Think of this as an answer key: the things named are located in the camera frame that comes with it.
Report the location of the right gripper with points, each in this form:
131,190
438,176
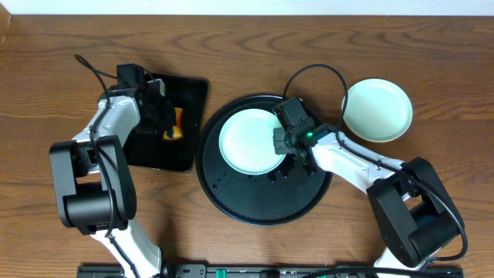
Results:
280,148

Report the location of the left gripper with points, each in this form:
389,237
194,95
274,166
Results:
164,121

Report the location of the green and yellow sponge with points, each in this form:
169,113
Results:
176,133

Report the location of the light blue plate front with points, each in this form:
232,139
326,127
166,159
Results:
246,142

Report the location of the light blue plate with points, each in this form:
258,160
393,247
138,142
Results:
377,110
246,142

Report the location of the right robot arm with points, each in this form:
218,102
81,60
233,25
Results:
414,212

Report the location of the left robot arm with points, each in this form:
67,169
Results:
94,189

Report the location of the black rectangular tray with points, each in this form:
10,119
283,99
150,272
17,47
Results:
150,150

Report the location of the black round tray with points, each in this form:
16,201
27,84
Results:
287,193

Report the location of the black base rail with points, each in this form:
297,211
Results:
203,271

